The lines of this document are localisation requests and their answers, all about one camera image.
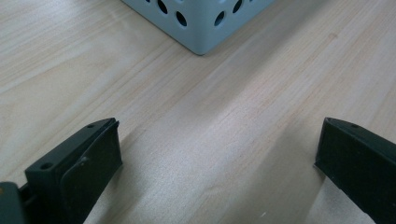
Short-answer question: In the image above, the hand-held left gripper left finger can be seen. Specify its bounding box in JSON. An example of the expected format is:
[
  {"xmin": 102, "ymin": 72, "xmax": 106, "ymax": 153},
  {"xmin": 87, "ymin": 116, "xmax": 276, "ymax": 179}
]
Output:
[{"xmin": 19, "ymin": 117, "xmax": 123, "ymax": 224}]

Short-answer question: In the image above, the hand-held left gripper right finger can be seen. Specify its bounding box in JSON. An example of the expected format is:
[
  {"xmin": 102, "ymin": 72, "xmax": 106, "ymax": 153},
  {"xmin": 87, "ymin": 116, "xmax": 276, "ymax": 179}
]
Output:
[{"xmin": 313, "ymin": 117, "xmax": 396, "ymax": 224}]

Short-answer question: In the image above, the grey perforated plastic basket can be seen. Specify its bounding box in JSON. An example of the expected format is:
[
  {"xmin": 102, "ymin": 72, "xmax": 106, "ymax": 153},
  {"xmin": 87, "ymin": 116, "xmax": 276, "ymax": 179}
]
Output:
[{"xmin": 120, "ymin": 0, "xmax": 276, "ymax": 57}]

